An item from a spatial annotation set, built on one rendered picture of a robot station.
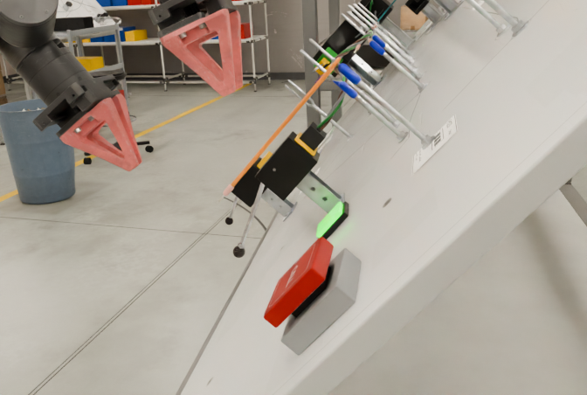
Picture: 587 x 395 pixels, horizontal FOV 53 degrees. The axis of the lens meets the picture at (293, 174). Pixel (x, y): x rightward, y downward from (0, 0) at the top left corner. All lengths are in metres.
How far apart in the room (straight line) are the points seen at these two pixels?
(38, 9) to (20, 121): 3.42
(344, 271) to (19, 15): 0.39
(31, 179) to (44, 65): 3.48
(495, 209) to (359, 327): 0.10
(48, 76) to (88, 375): 1.76
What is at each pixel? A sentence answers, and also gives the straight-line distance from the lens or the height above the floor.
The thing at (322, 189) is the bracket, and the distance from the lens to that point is 0.63.
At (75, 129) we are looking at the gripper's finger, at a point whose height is 1.15.
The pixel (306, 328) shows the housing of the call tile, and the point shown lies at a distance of 0.38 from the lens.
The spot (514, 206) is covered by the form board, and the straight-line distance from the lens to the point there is 0.31.
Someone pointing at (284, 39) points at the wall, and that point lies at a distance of 8.45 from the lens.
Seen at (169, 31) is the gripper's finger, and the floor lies 1.25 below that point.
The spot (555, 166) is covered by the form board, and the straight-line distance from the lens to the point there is 0.31.
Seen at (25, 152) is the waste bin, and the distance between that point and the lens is 4.08.
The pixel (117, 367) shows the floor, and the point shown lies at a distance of 2.33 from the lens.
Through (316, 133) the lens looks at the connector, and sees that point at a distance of 0.61.
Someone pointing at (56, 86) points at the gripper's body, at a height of 1.19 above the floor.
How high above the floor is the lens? 1.28
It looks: 18 degrees down
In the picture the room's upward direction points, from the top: 3 degrees counter-clockwise
